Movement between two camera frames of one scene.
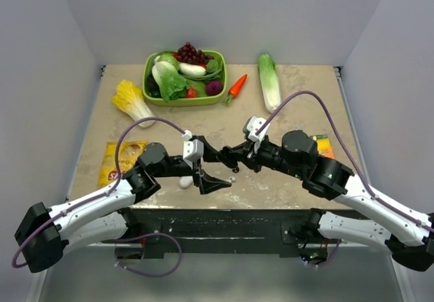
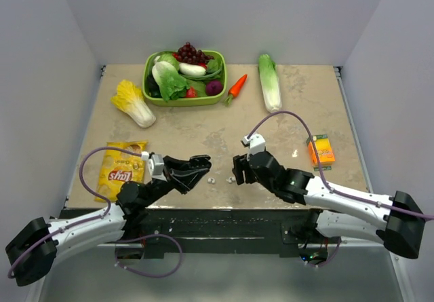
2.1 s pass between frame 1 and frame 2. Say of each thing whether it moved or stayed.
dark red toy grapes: stayed
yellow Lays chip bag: stayed
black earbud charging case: moved
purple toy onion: stayed
